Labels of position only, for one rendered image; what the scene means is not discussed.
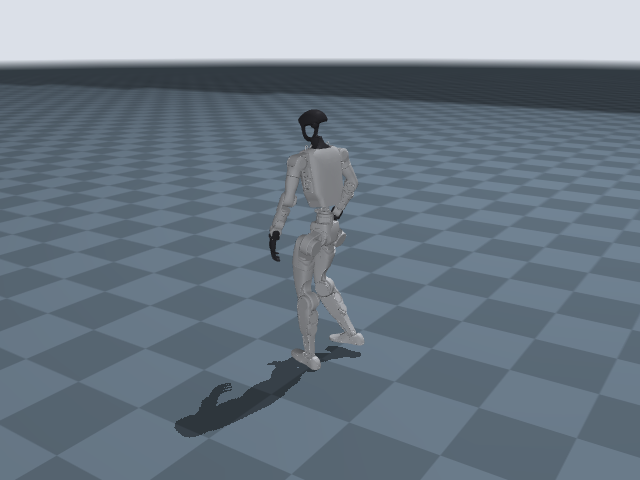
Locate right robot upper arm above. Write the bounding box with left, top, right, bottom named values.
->
left=337, top=148, right=358, bottom=193

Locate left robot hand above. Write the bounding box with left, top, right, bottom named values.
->
left=269, top=231, right=280, bottom=261

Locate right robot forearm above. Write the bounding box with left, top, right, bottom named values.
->
left=332, top=188, right=354, bottom=217

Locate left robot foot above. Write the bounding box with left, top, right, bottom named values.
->
left=291, top=348, right=321, bottom=370

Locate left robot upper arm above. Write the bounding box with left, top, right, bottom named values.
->
left=282, top=153, right=308, bottom=207

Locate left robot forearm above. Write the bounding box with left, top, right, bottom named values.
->
left=270, top=192, right=290, bottom=237

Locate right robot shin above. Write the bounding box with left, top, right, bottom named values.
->
left=315, top=278, right=356, bottom=336

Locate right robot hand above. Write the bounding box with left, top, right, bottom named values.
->
left=331, top=206, right=343, bottom=220

